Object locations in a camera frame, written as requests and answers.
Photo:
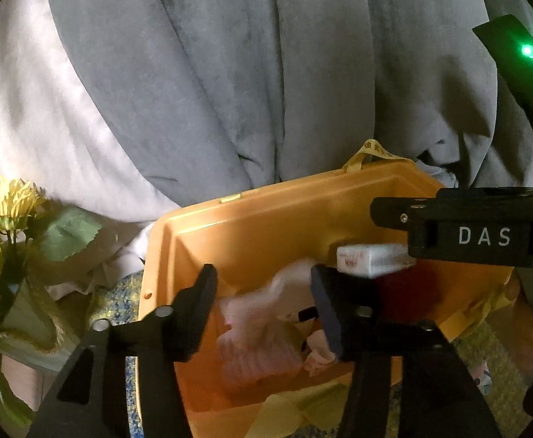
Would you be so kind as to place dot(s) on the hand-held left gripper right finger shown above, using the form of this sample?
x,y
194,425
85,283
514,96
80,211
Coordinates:
x,y
328,315

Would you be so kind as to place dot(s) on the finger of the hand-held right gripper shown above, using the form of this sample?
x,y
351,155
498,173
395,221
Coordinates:
x,y
399,212

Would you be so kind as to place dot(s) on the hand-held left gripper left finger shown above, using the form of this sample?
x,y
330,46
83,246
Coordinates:
x,y
202,310

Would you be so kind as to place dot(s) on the white ribbed cloth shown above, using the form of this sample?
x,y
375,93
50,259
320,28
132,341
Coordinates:
x,y
376,260

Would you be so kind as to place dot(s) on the white knitted hat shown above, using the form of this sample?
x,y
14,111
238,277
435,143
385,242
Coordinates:
x,y
257,342

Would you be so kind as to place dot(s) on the red pom-pom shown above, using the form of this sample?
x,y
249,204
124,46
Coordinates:
x,y
403,292

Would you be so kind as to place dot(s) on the yellow plastic crate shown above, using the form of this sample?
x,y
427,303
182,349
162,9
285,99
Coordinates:
x,y
294,210

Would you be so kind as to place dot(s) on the yellow plaid blanket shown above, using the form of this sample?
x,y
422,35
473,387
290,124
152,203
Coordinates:
x,y
116,301

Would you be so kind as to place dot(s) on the beige crumpled cloth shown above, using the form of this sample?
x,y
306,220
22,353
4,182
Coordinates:
x,y
120,255

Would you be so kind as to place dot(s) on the green ribbed vase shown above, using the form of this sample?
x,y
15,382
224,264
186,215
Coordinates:
x,y
29,319

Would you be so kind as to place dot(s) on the artificial sunflower bouquet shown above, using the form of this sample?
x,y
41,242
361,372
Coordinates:
x,y
11,219

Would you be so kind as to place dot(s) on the grey curtain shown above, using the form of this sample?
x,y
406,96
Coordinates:
x,y
248,54

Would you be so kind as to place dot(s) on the pale pink curtain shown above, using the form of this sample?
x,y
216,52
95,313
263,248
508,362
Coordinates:
x,y
20,123

